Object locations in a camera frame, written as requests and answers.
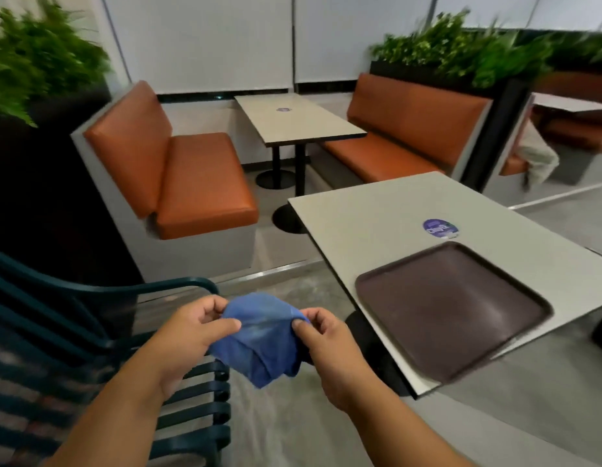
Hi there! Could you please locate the brown plastic tray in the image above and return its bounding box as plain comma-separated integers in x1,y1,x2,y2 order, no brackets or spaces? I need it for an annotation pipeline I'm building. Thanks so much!
354,241,555,385

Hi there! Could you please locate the person's right forearm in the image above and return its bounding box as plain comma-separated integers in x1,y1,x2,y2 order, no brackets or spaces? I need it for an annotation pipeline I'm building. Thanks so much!
342,379,477,467

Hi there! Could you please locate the green plant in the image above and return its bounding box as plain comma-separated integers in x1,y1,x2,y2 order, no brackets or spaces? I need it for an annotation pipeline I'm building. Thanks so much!
0,0,113,128
368,8,555,89
549,29,602,69

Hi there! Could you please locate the person's left forearm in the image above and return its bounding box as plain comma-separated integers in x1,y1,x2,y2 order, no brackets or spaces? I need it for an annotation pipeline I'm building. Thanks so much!
43,335,168,467

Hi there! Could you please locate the person's left hand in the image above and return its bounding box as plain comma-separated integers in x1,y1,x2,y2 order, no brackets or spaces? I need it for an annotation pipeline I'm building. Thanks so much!
149,294,243,402

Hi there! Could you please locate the black partition panel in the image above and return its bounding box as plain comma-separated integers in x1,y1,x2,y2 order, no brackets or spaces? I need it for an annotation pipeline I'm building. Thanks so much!
0,84,145,290

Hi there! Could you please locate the blue cleaning cloth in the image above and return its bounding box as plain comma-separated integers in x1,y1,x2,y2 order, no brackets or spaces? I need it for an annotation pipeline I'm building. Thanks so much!
208,292,313,390

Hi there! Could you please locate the black pillar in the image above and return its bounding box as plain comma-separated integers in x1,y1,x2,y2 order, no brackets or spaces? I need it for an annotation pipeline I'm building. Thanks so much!
460,77,535,195

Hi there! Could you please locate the dark green metal slatted chair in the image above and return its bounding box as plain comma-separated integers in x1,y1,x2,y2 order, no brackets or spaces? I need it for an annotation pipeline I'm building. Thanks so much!
0,252,232,467

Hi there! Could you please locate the person's right hand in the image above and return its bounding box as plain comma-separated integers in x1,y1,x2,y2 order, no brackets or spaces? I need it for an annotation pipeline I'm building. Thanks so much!
291,306,376,415

